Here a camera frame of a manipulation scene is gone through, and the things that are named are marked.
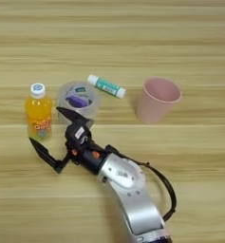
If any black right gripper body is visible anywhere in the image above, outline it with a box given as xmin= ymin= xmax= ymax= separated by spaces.
xmin=54 ymin=139 xmax=114 ymax=176

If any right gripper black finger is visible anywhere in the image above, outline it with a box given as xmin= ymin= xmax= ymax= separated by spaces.
xmin=55 ymin=106 xmax=95 ymax=127
xmin=28 ymin=136 xmax=64 ymax=172

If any clear plastic container purple inside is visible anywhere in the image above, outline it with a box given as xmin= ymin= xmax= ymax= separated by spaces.
xmin=55 ymin=80 xmax=102 ymax=125

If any orange juice bottle white cap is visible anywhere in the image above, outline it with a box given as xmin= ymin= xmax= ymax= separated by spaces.
xmin=24 ymin=82 xmax=54 ymax=142

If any pink plastic cup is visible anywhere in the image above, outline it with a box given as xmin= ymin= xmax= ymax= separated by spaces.
xmin=135 ymin=77 xmax=183 ymax=125

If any white and teal glue stick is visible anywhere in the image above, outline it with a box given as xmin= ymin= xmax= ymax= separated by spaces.
xmin=86 ymin=73 xmax=127 ymax=100

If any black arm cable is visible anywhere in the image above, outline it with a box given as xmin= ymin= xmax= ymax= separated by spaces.
xmin=104 ymin=144 xmax=178 ymax=223

